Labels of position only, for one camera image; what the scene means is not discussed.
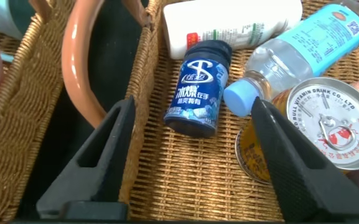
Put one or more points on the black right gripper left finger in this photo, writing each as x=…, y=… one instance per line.
x=92, y=180

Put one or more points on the white milk bottle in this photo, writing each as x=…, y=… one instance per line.
x=229, y=21

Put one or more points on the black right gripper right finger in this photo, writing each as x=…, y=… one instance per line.
x=306, y=186

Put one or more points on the black table cloth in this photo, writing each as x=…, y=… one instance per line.
x=114, y=46

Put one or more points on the yellow drink can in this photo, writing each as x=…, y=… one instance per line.
x=331, y=118

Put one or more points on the clear water bottle blue label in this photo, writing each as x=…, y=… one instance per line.
x=306, y=46

